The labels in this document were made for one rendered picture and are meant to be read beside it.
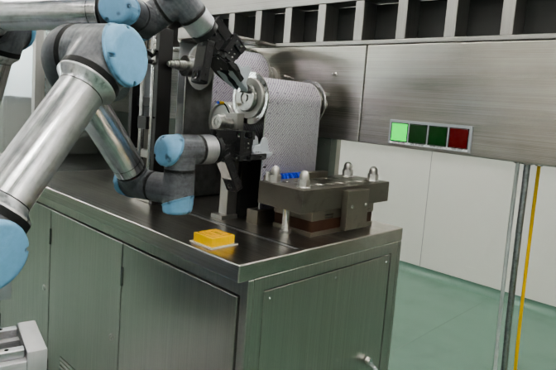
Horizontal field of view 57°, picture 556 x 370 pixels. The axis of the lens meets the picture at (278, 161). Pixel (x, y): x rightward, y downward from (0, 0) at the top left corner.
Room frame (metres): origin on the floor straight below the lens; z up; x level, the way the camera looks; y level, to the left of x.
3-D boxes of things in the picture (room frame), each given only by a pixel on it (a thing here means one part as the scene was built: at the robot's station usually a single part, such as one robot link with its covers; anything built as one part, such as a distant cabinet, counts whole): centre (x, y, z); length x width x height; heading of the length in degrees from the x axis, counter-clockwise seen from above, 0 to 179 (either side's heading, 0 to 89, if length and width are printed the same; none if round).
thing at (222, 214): (1.47, 0.15, 1.05); 0.06 x 0.05 x 0.31; 136
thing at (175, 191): (1.24, 0.25, 1.01); 0.11 x 0.08 x 0.11; 64
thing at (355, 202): (1.41, -0.23, 0.96); 0.10 x 0.03 x 0.11; 136
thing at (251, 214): (1.52, -0.04, 0.92); 0.28 x 0.04 x 0.04; 136
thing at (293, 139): (1.52, -0.04, 1.12); 0.23 x 0.01 x 0.18; 136
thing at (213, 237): (1.20, 0.14, 0.91); 0.07 x 0.07 x 0.02; 46
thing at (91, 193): (2.15, 0.75, 0.88); 2.52 x 0.66 x 0.04; 46
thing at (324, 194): (1.47, -0.15, 1.00); 0.40 x 0.16 x 0.06; 136
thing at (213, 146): (1.29, 0.19, 1.11); 0.08 x 0.05 x 0.08; 46
